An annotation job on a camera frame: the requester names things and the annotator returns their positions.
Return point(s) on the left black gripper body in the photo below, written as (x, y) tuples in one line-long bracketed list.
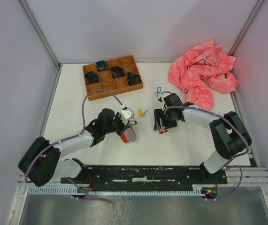
[(117, 125)]

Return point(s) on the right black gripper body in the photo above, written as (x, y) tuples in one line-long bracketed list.
[(167, 120)]

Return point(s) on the key with red tag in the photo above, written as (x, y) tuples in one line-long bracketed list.
[(162, 131)]

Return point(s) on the red carabiner keyring with keys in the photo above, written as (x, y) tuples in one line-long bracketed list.
[(128, 134)]

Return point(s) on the key with yellow tag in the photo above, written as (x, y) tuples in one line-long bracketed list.
[(142, 113)]

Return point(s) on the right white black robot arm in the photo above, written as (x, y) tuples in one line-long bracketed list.
[(230, 136)]

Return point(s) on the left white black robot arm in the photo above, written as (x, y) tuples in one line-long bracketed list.
[(43, 162)]

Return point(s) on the dark rolled item right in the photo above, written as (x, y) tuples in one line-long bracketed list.
[(133, 79)]

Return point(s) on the dark rolled item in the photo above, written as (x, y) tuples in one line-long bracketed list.
[(133, 79), (102, 65), (117, 72), (91, 77)]

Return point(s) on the wooden compartment tray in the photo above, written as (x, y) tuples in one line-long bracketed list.
[(106, 82)]

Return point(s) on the dark rolled item middle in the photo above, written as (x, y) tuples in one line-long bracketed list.
[(117, 72)]

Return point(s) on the dark rolled item left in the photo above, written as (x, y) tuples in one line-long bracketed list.
[(91, 77)]

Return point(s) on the pink patterned cloth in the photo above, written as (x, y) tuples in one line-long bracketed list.
[(203, 68)]

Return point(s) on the dark rolled item top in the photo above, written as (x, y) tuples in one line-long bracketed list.
[(102, 65)]

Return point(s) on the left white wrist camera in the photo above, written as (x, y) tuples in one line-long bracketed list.
[(126, 114)]

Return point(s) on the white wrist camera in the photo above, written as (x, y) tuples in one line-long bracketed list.
[(126, 114), (160, 98)]

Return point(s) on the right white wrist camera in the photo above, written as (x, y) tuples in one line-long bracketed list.
[(160, 98)]

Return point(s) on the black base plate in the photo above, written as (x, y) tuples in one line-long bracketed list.
[(182, 174)]

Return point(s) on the aluminium frame rail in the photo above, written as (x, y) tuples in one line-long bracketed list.
[(251, 177)]

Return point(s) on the right aluminium frame post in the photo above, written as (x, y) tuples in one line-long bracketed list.
[(247, 25)]

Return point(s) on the aluminium frame post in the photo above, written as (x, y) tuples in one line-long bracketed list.
[(34, 23), (247, 25)]

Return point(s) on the left aluminium frame post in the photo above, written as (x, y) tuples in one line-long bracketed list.
[(34, 23)]

